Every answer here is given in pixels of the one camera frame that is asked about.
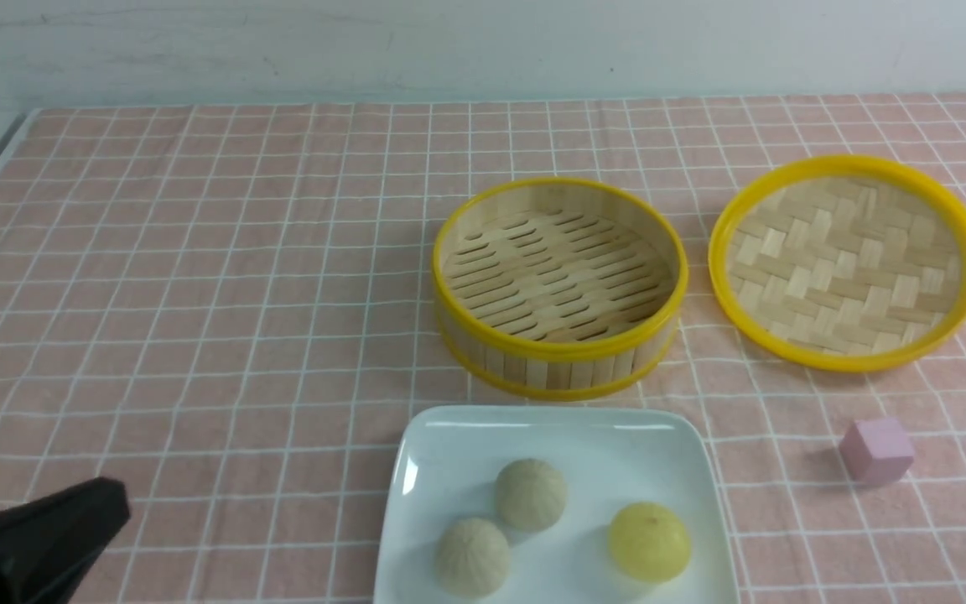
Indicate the yellow bamboo steamer basket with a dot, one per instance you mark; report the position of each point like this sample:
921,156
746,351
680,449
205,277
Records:
558,289

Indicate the pink cube block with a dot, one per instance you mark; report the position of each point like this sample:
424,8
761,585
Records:
877,452

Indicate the pink checkered tablecloth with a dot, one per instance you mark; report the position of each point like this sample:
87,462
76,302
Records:
230,309

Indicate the yellow bamboo steamer lid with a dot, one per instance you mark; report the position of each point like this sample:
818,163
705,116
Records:
845,262

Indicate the white square plate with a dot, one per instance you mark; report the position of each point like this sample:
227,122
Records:
446,470

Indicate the yellow steamed bun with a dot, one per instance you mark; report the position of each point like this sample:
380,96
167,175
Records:
649,542

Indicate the white steamed bun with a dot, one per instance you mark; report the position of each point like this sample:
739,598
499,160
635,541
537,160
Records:
530,495
472,558

